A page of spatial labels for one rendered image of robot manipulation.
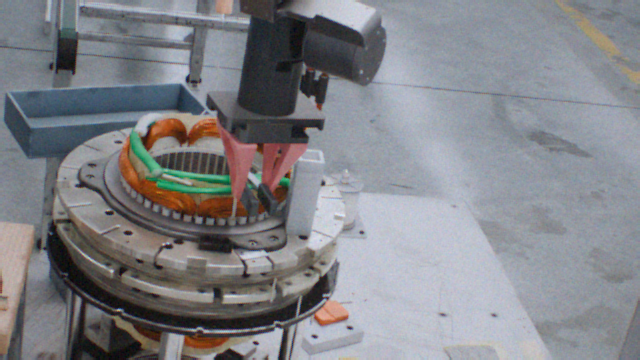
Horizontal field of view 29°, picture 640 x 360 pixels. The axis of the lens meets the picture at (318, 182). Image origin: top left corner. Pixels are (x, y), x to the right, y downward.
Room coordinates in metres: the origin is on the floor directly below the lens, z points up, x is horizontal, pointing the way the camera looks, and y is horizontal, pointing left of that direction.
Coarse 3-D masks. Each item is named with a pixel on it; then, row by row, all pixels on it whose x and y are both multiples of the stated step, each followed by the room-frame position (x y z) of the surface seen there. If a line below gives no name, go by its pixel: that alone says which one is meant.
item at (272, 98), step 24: (264, 72) 1.05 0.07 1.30; (288, 72) 1.05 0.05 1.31; (216, 96) 1.07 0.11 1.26; (240, 96) 1.06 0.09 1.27; (264, 96) 1.05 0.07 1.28; (288, 96) 1.06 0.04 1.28; (240, 120) 1.03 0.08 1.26; (264, 120) 1.04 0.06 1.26; (288, 120) 1.05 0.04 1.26; (312, 120) 1.06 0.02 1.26
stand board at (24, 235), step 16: (0, 224) 1.09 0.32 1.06; (16, 224) 1.09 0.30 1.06; (0, 240) 1.05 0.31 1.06; (16, 240) 1.06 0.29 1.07; (32, 240) 1.08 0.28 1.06; (0, 256) 1.03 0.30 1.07; (16, 256) 1.03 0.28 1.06; (16, 272) 1.00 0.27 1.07; (16, 288) 0.98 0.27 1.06; (16, 304) 0.96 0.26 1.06; (0, 320) 0.92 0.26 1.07; (0, 336) 0.90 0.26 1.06; (0, 352) 0.90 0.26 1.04
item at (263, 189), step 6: (258, 186) 1.07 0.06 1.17; (264, 186) 1.07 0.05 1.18; (258, 192) 1.07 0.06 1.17; (264, 192) 1.06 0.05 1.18; (270, 192) 1.06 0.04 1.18; (258, 198) 1.07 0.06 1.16; (264, 198) 1.05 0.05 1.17; (270, 198) 1.05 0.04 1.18; (264, 204) 1.05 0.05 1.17; (270, 204) 1.04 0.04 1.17; (276, 204) 1.04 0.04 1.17; (270, 210) 1.04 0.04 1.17; (276, 210) 1.04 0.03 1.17
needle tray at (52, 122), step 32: (32, 96) 1.42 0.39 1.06; (64, 96) 1.45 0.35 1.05; (96, 96) 1.47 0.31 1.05; (128, 96) 1.50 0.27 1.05; (160, 96) 1.53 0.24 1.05; (192, 96) 1.51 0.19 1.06; (32, 128) 1.32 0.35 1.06; (64, 128) 1.34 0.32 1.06; (96, 128) 1.37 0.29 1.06; (128, 128) 1.39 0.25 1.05; (64, 288) 1.38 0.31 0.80
